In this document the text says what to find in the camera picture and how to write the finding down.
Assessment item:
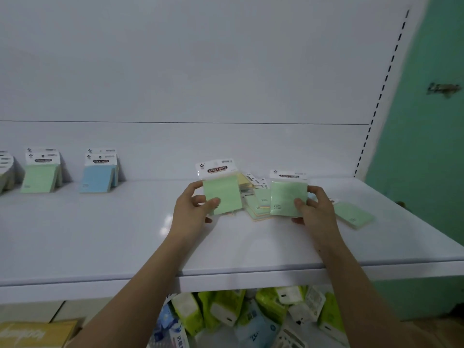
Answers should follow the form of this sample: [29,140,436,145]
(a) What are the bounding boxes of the person's left hand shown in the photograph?
[168,180,221,247]

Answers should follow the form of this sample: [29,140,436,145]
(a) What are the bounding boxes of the pile of mixed sticky notes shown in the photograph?
[232,172,316,222]

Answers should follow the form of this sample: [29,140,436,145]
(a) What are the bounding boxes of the white metal shelf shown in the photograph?
[0,0,464,348]

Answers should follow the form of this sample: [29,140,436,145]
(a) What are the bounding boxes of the person's left forearm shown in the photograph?
[69,232,189,348]

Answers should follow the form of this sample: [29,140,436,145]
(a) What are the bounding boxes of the person's right forearm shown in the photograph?
[319,235,425,348]

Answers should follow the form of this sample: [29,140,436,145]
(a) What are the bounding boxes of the pile of tissue packets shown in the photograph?
[150,285,350,348]

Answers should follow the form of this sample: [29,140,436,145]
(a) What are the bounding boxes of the beige flat box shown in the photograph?
[0,300,66,323]
[52,297,113,327]

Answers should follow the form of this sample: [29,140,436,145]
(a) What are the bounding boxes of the white box yellow band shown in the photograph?
[0,319,82,348]

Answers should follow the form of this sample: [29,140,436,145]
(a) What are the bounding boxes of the green door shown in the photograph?
[364,0,464,321]

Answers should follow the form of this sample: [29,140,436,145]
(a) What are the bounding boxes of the metal door latch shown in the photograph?
[427,82,462,99]

